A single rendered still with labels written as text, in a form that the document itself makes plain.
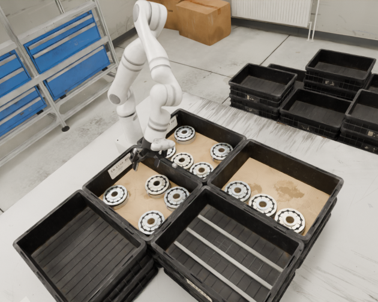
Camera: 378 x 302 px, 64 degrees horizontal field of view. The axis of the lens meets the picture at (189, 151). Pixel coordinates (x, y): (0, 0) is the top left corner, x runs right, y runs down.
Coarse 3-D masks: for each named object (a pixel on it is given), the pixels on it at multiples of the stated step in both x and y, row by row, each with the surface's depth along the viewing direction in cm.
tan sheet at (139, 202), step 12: (132, 168) 137; (144, 168) 136; (120, 180) 133; (132, 180) 132; (144, 180) 131; (132, 192) 128; (144, 192) 127; (132, 204) 123; (144, 204) 123; (156, 204) 122; (132, 216) 119
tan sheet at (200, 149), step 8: (200, 136) 146; (176, 144) 145; (192, 144) 143; (200, 144) 142; (208, 144) 142; (192, 152) 140; (200, 152) 139; (208, 152) 138; (200, 160) 135; (208, 160) 135
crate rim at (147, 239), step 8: (136, 144) 133; (104, 168) 126; (176, 168) 120; (96, 176) 124; (184, 176) 118; (88, 184) 121; (200, 184) 113; (88, 192) 118; (192, 192) 111; (96, 200) 115; (184, 200) 109; (176, 208) 107; (120, 216) 108; (168, 216) 105; (128, 224) 105; (136, 232) 102; (152, 232) 102
